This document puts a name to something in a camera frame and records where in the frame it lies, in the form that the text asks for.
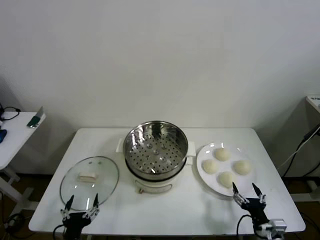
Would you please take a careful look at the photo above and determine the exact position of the white table base frame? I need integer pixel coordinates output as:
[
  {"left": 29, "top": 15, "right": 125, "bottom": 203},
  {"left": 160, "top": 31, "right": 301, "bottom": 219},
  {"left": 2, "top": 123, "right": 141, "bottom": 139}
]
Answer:
[{"left": 289, "top": 179, "right": 320, "bottom": 203}]

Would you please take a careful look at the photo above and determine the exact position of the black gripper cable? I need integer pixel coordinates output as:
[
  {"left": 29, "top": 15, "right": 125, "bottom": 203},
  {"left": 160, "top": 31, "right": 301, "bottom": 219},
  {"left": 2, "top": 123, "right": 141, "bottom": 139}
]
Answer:
[
  {"left": 52, "top": 223, "right": 66, "bottom": 240},
  {"left": 236, "top": 214, "right": 254, "bottom": 240}
]

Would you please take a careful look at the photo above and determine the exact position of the green handled utility knife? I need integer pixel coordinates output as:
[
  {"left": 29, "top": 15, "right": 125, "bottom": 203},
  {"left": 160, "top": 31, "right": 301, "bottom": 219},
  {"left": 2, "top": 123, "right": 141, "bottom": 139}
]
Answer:
[{"left": 26, "top": 106, "right": 46, "bottom": 129}]

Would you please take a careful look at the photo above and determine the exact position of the white electric cooker pot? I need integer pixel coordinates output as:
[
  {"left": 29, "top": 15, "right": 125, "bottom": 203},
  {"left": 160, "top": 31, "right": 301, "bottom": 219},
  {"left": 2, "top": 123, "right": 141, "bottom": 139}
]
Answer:
[{"left": 124, "top": 156, "right": 194, "bottom": 195}]

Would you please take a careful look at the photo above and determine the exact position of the black wall cable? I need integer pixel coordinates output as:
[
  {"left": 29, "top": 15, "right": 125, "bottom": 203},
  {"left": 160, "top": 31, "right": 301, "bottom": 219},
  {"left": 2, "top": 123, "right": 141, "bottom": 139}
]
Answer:
[{"left": 281, "top": 148, "right": 320, "bottom": 178}]

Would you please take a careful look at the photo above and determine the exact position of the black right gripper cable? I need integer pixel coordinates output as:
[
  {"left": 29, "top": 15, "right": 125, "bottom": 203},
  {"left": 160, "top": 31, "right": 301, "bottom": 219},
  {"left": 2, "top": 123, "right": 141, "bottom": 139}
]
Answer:
[{"left": 236, "top": 214, "right": 254, "bottom": 240}]

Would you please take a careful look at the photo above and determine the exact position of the glass lid with cream handle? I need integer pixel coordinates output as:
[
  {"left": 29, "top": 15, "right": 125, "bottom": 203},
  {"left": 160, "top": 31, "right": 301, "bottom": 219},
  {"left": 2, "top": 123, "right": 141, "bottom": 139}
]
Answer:
[{"left": 59, "top": 156, "right": 120, "bottom": 211}]

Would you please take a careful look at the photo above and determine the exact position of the white steamed baozi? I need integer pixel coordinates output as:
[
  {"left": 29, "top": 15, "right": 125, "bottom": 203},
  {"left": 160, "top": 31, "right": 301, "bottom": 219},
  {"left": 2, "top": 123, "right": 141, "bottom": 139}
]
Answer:
[
  {"left": 201, "top": 159, "right": 221, "bottom": 175},
  {"left": 214, "top": 147, "right": 231, "bottom": 162},
  {"left": 218, "top": 171, "right": 238, "bottom": 188},
  {"left": 233, "top": 159, "right": 252, "bottom": 176}
]

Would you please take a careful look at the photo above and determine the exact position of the black cable on side table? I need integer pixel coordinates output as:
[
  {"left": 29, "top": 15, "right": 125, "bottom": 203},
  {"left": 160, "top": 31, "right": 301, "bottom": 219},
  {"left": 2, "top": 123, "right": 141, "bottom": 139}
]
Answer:
[{"left": 0, "top": 102, "right": 21, "bottom": 123}]

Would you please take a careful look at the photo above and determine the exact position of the white side table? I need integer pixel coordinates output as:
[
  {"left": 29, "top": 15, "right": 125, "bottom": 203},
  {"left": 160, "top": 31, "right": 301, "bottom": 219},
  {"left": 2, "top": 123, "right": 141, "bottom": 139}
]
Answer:
[{"left": 0, "top": 111, "right": 47, "bottom": 213}]

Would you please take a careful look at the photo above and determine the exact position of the white round plate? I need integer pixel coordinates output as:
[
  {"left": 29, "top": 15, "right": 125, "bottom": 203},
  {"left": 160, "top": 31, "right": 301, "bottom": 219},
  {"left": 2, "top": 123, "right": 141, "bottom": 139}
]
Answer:
[{"left": 196, "top": 142, "right": 258, "bottom": 197}]

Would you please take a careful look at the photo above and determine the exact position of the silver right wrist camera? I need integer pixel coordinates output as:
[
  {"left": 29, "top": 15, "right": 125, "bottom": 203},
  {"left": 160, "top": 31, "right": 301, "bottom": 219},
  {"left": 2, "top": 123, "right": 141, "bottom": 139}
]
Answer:
[{"left": 258, "top": 218, "right": 288, "bottom": 240}]

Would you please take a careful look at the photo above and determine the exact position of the black floor cable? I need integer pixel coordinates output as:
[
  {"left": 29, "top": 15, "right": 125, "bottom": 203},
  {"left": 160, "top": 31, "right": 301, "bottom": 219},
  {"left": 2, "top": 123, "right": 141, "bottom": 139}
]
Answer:
[{"left": 3, "top": 212, "right": 28, "bottom": 230}]

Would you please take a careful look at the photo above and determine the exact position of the perforated steel steamer basket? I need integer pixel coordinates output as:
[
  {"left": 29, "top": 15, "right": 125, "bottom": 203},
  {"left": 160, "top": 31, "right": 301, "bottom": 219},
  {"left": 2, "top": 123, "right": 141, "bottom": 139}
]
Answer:
[{"left": 115, "top": 120, "right": 196, "bottom": 176}]

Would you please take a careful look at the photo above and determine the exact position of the white wall cable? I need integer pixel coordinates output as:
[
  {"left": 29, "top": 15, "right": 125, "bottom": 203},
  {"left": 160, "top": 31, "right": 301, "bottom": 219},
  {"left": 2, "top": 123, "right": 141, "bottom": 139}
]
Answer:
[{"left": 279, "top": 138, "right": 307, "bottom": 169}]

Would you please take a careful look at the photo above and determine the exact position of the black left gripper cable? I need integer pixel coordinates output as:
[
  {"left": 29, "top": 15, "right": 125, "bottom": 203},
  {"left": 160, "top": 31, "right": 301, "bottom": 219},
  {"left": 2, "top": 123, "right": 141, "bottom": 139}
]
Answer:
[{"left": 52, "top": 223, "right": 66, "bottom": 240}]

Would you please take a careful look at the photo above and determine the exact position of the white cabinet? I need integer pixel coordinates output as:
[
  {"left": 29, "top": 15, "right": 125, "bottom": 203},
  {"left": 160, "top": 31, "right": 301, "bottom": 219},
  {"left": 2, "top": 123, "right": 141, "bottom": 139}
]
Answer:
[{"left": 305, "top": 94, "right": 320, "bottom": 113}]

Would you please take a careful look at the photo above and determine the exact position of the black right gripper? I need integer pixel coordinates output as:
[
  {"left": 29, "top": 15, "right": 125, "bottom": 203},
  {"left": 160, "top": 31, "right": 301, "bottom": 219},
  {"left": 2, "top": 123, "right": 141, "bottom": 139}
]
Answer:
[{"left": 232, "top": 181, "right": 272, "bottom": 235}]

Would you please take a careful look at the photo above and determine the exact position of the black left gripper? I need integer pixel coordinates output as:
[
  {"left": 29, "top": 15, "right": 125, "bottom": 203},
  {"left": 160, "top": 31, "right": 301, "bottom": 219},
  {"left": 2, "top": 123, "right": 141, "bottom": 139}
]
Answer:
[{"left": 60, "top": 193, "right": 101, "bottom": 240}]

